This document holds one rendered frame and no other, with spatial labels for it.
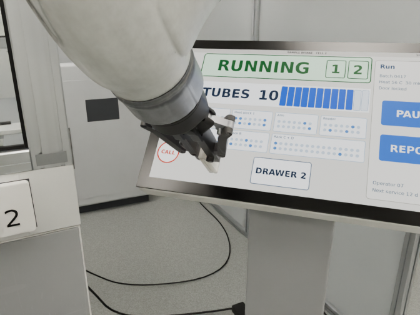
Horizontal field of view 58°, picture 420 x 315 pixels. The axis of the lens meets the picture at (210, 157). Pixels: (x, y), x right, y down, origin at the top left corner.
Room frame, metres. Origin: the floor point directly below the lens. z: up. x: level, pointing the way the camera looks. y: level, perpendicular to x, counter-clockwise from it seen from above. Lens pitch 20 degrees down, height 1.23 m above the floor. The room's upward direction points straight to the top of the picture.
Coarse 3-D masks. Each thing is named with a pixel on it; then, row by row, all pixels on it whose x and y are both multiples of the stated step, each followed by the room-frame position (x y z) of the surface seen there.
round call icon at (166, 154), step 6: (162, 144) 0.64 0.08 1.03; (168, 144) 0.64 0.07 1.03; (162, 150) 0.64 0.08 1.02; (168, 150) 0.63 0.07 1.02; (174, 150) 0.63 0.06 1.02; (156, 156) 0.63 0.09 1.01; (162, 156) 0.63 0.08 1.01; (168, 156) 0.63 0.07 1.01; (174, 156) 0.62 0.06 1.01; (162, 162) 0.62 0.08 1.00; (168, 162) 0.62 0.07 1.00; (174, 162) 0.61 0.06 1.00
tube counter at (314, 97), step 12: (264, 84) 0.67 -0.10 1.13; (276, 84) 0.67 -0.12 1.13; (264, 96) 0.66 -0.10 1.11; (276, 96) 0.65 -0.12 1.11; (288, 96) 0.65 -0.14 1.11; (300, 96) 0.64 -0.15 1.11; (312, 96) 0.64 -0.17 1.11; (324, 96) 0.63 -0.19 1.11; (336, 96) 0.63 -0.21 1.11; (348, 96) 0.62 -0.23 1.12; (360, 96) 0.62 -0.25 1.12; (312, 108) 0.62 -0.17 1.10; (324, 108) 0.62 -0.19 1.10; (336, 108) 0.61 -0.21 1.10; (348, 108) 0.61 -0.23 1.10; (360, 108) 0.60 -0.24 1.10
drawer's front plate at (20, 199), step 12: (24, 180) 0.71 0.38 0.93; (0, 192) 0.67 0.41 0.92; (12, 192) 0.68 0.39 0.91; (24, 192) 0.69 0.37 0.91; (0, 204) 0.67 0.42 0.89; (12, 204) 0.68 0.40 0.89; (24, 204) 0.69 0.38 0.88; (0, 216) 0.67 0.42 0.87; (12, 216) 0.68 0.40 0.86; (24, 216) 0.69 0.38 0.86; (0, 228) 0.67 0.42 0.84; (12, 228) 0.68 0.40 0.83; (24, 228) 0.69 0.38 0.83
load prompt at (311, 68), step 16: (208, 64) 0.73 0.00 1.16; (224, 64) 0.72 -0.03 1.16; (240, 64) 0.71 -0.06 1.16; (256, 64) 0.71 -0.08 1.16; (272, 64) 0.70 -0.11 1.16; (288, 64) 0.69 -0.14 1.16; (304, 64) 0.68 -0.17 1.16; (320, 64) 0.67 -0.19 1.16; (336, 64) 0.67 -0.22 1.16; (352, 64) 0.66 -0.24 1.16; (368, 64) 0.65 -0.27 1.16; (304, 80) 0.66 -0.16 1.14; (320, 80) 0.65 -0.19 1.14; (336, 80) 0.65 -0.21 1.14; (352, 80) 0.64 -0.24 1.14; (368, 80) 0.63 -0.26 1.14
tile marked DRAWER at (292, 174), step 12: (252, 168) 0.58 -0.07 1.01; (264, 168) 0.57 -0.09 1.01; (276, 168) 0.57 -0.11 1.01; (288, 168) 0.56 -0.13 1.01; (300, 168) 0.56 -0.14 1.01; (252, 180) 0.56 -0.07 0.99; (264, 180) 0.56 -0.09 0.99; (276, 180) 0.55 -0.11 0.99; (288, 180) 0.55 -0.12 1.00; (300, 180) 0.55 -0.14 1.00
